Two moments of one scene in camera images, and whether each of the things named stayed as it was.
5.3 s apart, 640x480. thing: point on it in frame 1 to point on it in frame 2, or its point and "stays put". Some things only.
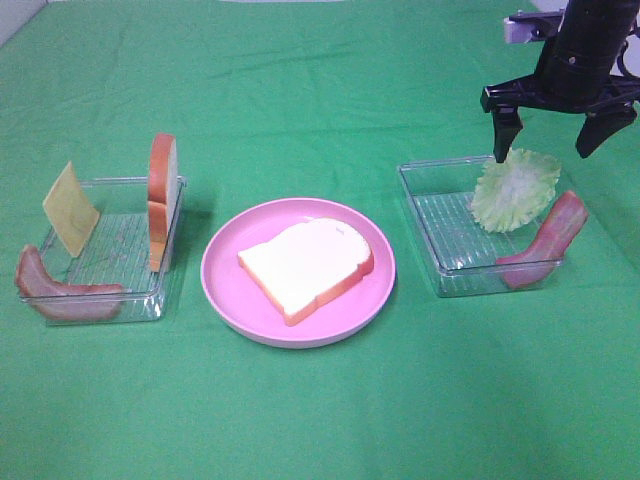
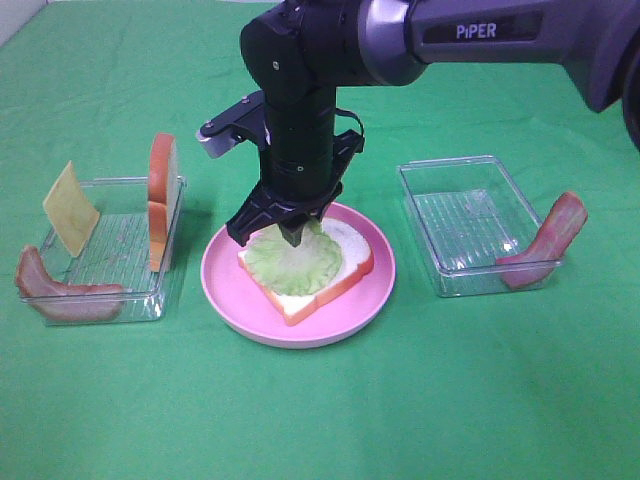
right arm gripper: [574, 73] to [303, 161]
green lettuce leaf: [508, 194] to [300, 270]
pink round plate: [243, 306] stays put
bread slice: [163, 182] stays put
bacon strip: [48, 297] stays put
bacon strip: [562, 225] stays put
